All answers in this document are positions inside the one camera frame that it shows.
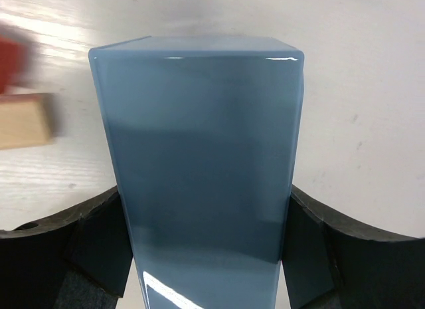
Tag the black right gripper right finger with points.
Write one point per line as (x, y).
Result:
(331, 260)

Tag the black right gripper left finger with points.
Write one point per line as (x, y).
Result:
(79, 257)

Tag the light blue plastic box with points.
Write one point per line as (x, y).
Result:
(202, 133)

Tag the long natural wood block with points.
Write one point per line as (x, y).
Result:
(29, 119)

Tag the red cube white letter N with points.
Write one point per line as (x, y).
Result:
(18, 57)

